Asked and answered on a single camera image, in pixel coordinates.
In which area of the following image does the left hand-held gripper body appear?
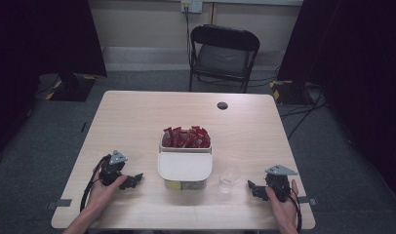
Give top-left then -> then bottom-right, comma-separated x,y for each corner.
98,149 -> 129,187

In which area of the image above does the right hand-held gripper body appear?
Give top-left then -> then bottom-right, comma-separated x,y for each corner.
263,164 -> 299,204

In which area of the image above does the clear plastic cup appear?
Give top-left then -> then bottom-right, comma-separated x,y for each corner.
218,165 -> 242,195

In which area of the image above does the white storage box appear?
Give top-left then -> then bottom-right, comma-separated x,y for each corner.
157,130 -> 215,192

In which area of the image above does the pile of red packets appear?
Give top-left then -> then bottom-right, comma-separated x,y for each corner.
162,125 -> 212,149

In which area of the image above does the person's right hand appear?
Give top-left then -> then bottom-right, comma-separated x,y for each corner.
264,178 -> 300,228

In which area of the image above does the person's left hand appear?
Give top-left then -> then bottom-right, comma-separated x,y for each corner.
84,171 -> 129,214

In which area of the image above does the grey tape strip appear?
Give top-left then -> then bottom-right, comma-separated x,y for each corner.
46,198 -> 73,211
297,195 -> 319,207

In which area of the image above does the white box lid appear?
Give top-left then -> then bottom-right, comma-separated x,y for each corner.
157,151 -> 214,181

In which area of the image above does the black stand base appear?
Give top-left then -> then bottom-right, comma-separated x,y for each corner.
269,79 -> 315,107
44,73 -> 99,102

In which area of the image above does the black folding chair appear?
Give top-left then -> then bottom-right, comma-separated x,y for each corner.
188,23 -> 261,95

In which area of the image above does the dark curtain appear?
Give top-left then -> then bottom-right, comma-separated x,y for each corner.
276,0 -> 396,207
0,0 -> 108,164

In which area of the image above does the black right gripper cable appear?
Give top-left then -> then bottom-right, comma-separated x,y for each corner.
288,187 -> 303,234

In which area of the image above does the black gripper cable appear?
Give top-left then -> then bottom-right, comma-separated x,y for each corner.
288,187 -> 303,234
79,154 -> 112,214

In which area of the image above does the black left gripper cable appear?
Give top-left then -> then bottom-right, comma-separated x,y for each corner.
79,154 -> 112,214

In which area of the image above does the black floor cable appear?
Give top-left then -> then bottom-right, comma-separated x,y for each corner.
278,89 -> 328,141

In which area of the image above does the black wall socket cable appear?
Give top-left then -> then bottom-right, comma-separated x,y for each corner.
184,5 -> 193,70

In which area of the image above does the white wall socket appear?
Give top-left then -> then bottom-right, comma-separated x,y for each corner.
180,0 -> 204,15

